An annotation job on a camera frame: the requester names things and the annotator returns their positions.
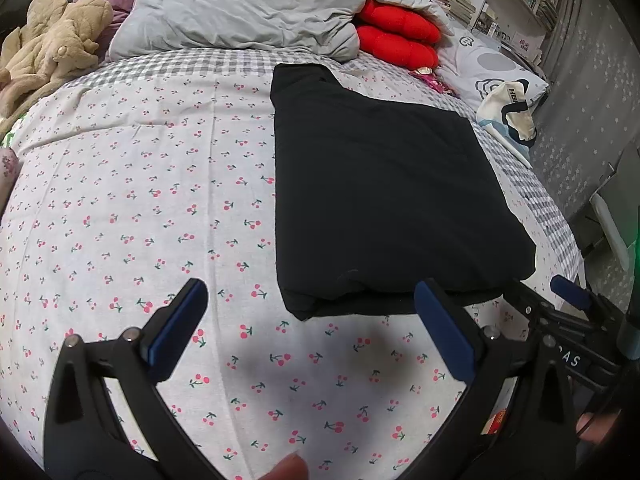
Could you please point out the person's left hand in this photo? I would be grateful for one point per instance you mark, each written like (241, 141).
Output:
(287, 467)

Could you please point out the white pillow with grey dots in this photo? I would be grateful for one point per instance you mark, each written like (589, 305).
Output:
(480, 60)

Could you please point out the stack of books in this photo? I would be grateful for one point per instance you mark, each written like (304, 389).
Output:
(452, 4)

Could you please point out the white tote bag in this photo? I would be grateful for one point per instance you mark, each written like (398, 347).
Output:
(515, 110)

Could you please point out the beige plush toy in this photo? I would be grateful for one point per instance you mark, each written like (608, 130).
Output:
(55, 45)

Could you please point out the grey floor appliance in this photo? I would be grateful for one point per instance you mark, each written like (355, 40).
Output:
(607, 220)

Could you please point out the grey duvet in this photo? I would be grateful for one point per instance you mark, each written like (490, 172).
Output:
(240, 5)

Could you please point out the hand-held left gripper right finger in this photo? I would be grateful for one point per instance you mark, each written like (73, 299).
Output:
(442, 325)

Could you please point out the person's right hand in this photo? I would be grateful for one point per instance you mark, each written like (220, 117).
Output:
(597, 427)

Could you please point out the white cardboard box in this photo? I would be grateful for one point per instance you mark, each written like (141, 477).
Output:
(522, 45)

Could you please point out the pink floral pillow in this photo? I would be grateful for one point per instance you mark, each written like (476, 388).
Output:
(7, 170)

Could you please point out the black jacket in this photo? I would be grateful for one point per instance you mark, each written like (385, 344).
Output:
(390, 185)

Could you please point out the light blue cloth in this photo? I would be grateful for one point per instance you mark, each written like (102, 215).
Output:
(505, 140)

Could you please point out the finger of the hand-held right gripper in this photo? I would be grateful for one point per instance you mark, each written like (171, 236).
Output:
(525, 300)
(570, 290)

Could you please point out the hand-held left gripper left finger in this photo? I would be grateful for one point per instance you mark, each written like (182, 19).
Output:
(182, 320)

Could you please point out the small pink patterned wrapper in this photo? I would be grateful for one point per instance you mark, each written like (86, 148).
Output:
(432, 82)

